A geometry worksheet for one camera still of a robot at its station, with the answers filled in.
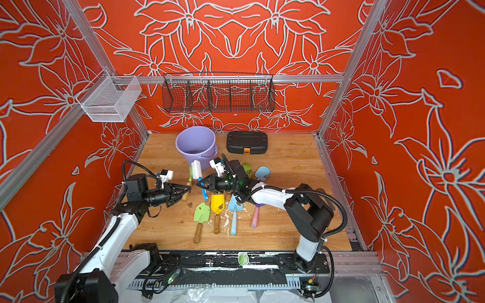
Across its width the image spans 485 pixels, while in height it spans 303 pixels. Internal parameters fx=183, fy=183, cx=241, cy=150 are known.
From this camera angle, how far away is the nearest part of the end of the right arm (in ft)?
2.13

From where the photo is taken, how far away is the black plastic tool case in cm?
106

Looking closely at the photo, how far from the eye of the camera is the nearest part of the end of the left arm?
0.63m

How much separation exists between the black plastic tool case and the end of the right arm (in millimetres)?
341
